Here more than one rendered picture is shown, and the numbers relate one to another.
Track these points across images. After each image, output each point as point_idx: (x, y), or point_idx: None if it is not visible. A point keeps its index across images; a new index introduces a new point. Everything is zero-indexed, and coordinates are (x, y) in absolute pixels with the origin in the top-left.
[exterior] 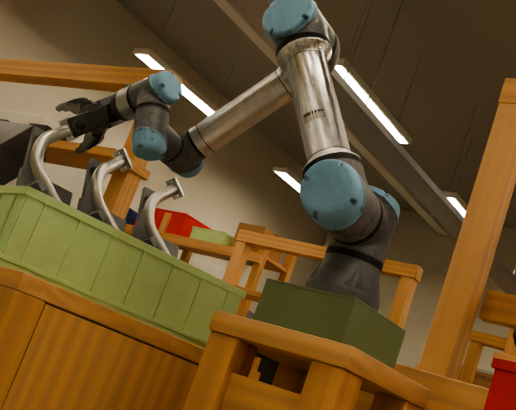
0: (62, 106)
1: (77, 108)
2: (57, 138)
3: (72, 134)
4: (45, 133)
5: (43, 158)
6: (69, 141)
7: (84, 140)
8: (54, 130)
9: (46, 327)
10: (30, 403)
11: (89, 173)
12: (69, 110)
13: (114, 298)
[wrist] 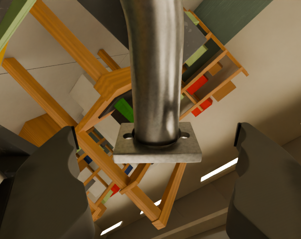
0: (271, 141)
1: (288, 232)
2: (136, 61)
3: (134, 139)
4: (181, 12)
5: (94, 11)
6: (120, 127)
7: (64, 176)
8: (176, 63)
9: None
10: None
11: (14, 149)
12: (257, 166)
13: None
